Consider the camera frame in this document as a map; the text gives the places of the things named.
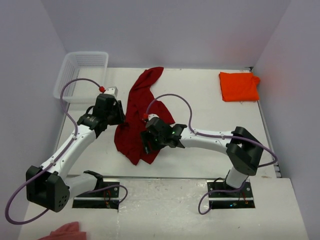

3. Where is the dark red t shirt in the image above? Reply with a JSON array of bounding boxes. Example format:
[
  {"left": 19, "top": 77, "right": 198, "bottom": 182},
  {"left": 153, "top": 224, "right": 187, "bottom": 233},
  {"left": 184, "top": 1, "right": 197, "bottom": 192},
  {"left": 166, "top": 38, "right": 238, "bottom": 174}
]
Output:
[{"left": 114, "top": 66, "right": 164, "bottom": 166}]

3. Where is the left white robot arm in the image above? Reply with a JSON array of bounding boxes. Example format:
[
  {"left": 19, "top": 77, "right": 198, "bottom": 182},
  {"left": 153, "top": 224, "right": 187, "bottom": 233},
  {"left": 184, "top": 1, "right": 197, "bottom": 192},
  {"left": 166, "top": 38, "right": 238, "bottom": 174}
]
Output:
[{"left": 26, "top": 93, "right": 125, "bottom": 213}]

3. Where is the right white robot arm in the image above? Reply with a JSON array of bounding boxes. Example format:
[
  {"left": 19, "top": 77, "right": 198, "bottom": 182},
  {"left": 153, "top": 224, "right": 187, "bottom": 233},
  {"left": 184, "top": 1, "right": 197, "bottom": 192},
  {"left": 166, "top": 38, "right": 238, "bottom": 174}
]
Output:
[{"left": 140, "top": 116, "right": 264, "bottom": 197}]

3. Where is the white plastic basket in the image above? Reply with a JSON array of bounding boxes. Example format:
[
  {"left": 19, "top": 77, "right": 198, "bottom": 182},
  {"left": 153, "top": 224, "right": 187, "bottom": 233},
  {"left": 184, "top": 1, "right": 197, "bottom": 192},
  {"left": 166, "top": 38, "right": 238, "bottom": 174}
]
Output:
[{"left": 53, "top": 51, "right": 109, "bottom": 104}]

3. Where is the folded orange t shirt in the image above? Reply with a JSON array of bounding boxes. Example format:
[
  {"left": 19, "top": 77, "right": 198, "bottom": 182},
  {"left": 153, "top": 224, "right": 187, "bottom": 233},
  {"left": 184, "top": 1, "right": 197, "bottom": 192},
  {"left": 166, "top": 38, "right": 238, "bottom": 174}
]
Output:
[{"left": 219, "top": 72, "right": 261, "bottom": 102}]

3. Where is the pink cloth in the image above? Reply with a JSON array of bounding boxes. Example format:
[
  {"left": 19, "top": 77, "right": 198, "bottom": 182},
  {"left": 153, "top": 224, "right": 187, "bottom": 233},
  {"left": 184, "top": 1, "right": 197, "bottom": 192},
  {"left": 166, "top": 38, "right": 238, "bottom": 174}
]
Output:
[{"left": 40, "top": 221, "right": 87, "bottom": 240}]

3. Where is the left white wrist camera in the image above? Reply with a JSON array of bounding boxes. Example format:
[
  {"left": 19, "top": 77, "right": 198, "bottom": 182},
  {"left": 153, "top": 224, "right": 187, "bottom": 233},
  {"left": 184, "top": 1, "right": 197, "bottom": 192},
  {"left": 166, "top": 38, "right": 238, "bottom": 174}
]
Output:
[{"left": 98, "top": 86, "right": 118, "bottom": 98}]

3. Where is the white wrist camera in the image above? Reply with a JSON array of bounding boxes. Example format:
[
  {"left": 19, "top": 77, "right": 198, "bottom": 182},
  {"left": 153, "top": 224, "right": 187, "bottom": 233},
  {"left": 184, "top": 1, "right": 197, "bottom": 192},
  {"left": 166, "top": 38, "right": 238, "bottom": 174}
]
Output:
[
  {"left": 98, "top": 86, "right": 118, "bottom": 98},
  {"left": 142, "top": 113, "right": 159, "bottom": 122}
]

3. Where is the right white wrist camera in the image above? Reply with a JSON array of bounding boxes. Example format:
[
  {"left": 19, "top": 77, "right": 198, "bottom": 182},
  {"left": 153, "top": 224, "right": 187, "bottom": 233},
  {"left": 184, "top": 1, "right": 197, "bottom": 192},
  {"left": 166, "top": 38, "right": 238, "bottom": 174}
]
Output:
[{"left": 142, "top": 113, "right": 159, "bottom": 122}]

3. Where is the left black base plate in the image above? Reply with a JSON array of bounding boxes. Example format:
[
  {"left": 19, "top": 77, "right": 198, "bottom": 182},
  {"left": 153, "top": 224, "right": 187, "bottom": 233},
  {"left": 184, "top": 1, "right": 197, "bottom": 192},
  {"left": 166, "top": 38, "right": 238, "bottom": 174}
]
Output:
[{"left": 72, "top": 186, "right": 120, "bottom": 210}]

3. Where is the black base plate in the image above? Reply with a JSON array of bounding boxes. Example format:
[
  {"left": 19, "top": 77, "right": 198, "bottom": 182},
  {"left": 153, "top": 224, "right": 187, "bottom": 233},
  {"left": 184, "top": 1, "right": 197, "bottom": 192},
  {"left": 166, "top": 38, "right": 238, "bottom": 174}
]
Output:
[
  {"left": 72, "top": 186, "right": 120, "bottom": 210},
  {"left": 208, "top": 181, "right": 256, "bottom": 210}
]

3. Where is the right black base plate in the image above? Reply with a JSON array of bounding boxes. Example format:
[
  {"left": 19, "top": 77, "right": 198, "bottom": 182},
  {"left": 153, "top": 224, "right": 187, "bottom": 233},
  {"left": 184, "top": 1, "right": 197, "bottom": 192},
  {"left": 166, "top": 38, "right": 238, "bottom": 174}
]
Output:
[{"left": 208, "top": 181, "right": 256, "bottom": 210}]

